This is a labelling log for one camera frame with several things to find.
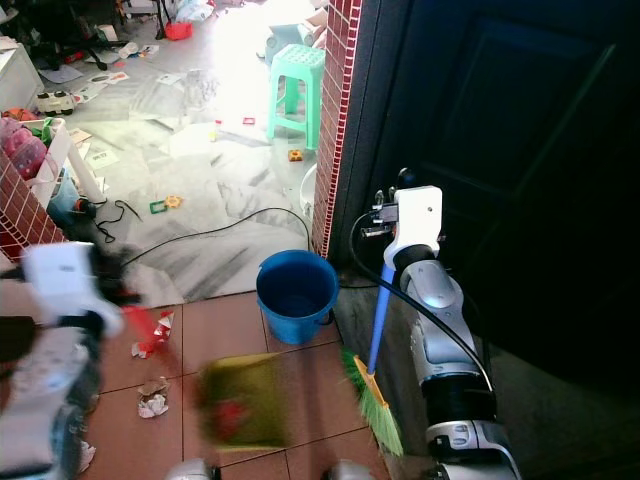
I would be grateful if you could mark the grey robot leg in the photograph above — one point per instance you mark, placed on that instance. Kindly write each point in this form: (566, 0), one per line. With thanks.
(348, 472)
(188, 471)

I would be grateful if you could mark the grey right robot leg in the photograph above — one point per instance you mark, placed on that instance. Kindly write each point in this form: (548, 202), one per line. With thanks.
(348, 472)

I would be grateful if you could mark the pink plastic bag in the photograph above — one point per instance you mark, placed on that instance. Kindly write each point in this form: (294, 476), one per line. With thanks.
(25, 150)

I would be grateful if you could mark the small pink square piece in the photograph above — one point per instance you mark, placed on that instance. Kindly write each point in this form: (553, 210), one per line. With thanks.
(249, 121)

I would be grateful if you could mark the small red basin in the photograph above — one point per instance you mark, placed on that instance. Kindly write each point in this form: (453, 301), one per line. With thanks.
(178, 31)

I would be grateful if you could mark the white crumpled paper ball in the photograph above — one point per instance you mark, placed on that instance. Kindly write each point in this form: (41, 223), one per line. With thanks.
(154, 402)

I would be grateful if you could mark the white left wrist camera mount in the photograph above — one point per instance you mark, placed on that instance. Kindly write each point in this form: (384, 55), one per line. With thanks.
(65, 280)

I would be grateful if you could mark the white round container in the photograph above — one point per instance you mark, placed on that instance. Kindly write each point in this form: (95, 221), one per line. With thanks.
(308, 190)

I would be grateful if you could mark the yellow-green dustpan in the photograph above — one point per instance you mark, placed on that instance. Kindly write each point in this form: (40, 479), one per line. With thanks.
(242, 405)

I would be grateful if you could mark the green plastic stool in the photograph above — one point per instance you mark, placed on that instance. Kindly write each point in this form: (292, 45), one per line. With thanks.
(300, 70)

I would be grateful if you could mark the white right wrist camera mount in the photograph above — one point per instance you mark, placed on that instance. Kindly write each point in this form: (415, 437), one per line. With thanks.
(418, 222)

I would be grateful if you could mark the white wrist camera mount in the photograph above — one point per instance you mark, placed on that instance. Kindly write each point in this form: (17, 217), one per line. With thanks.
(418, 222)
(65, 280)

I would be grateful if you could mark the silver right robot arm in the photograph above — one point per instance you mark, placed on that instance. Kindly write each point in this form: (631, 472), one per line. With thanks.
(455, 340)

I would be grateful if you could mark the small orange toy block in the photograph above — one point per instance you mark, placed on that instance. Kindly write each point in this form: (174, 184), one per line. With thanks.
(295, 156)

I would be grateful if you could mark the green yellow floor toy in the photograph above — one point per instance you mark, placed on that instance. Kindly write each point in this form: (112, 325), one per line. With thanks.
(166, 205)

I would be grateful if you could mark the black power tool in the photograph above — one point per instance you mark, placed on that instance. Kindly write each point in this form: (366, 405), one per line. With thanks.
(100, 215)

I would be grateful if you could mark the dark door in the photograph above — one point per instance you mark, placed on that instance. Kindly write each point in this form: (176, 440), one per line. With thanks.
(510, 120)

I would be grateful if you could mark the red white crumpled wrapper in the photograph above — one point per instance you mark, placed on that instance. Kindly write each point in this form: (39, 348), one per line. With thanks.
(155, 335)

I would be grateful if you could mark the grey left robot leg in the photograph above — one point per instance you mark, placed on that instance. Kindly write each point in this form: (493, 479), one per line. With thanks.
(188, 471)

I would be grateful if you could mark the blue plastic bucket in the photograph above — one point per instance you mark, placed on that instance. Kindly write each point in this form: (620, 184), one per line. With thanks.
(296, 295)

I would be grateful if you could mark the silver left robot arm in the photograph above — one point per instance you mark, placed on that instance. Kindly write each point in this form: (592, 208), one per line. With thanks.
(40, 400)

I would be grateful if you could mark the white cabinet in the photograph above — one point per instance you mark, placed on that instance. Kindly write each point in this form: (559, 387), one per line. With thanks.
(18, 80)

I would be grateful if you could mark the white shelf rack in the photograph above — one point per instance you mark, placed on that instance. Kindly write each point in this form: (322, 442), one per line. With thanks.
(75, 160)

